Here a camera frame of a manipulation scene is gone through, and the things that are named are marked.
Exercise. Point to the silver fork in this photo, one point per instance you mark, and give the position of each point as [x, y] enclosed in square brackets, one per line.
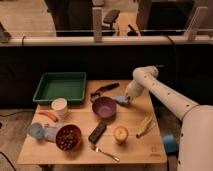
[99, 150]

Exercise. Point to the blue cylinder on floor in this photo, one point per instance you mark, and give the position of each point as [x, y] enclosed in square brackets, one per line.
[170, 144]

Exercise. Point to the black office chair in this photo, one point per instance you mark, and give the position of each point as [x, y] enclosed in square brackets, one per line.
[111, 17]

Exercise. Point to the red bowl with beans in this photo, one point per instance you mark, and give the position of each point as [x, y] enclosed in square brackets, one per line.
[68, 137]

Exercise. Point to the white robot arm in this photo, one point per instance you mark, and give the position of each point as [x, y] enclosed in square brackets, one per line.
[196, 139]

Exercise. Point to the wooden table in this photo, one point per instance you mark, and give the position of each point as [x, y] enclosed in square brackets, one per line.
[147, 149]

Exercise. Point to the white horizontal rail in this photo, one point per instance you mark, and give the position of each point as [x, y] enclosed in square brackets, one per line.
[106, 41]

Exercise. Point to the black rectangular block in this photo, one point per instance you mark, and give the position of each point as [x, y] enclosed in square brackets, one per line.
[97, 132]

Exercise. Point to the orange carrot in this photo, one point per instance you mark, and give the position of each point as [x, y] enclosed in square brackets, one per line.
[49, 115]

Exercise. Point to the yellow banana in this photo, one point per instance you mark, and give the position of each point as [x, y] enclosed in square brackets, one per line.
[146, 125]

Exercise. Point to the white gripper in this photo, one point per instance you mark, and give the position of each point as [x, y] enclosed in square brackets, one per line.
[133, 90]

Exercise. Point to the blue sponge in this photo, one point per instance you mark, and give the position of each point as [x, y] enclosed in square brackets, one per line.
[122, 100]

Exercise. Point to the yellow apple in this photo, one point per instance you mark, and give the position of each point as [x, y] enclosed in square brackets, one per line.
[120, 134]

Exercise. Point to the green plastic tray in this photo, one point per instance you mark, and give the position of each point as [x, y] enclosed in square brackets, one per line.
[68, 85]

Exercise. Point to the white cup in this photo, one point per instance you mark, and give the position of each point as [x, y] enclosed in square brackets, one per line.
[59, 105]

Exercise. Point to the purple bowl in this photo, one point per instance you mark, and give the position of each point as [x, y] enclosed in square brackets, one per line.
[104, 107]

